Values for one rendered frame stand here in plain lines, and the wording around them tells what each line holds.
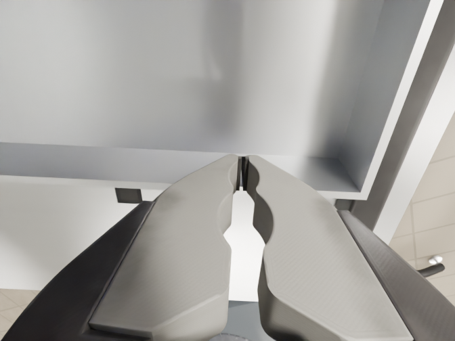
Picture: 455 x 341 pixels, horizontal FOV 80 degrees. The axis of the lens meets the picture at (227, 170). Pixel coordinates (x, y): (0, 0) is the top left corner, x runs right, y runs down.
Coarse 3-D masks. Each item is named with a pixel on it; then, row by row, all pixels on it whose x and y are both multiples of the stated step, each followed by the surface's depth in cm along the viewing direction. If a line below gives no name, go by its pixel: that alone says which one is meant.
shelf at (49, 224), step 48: (432, 96) 14; (432, 144) 15; (0, 192) 18; (48, 192) 18; (96, 192) 18; (144, 192) 18; (0, 240) 20; (48, 240) 20; (240, 240) 20; (384, 240) 19; (240, 288) 22
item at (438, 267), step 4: (432, 256) 144; (436, 256) 143; (440, 256) 143; (432, 260) 144; (436, 260) 143; (440, 260) 144; (436, 264) 140; (440, 264) 139; (428, 268) 137; (432, 268) 137; (436, 268) 137; (440, 268) 138; (444, 268) 138; (420, 272) 135; (424, 272) 135; (428, 272) 135; (432, 272) 136; (436, 272) 136; (424, 276) 134; (428, 276) 135
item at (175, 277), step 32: (224, 160) 11; (192, 192) 9; (224, 192) 9; (160, 224) 8; (192, 224) 8; (224, 224) 9; (128, 256) 7; (160, 256) 7; (192, 256) 7; (224, 256) 7; (128, 288) 6; (160, 288) 6; (192, 288) 6; (224, 288) 6; (96, 320) 5; (128, 320) 5; (160, 320) 5; (192, 320) 6; (224, 320) 7
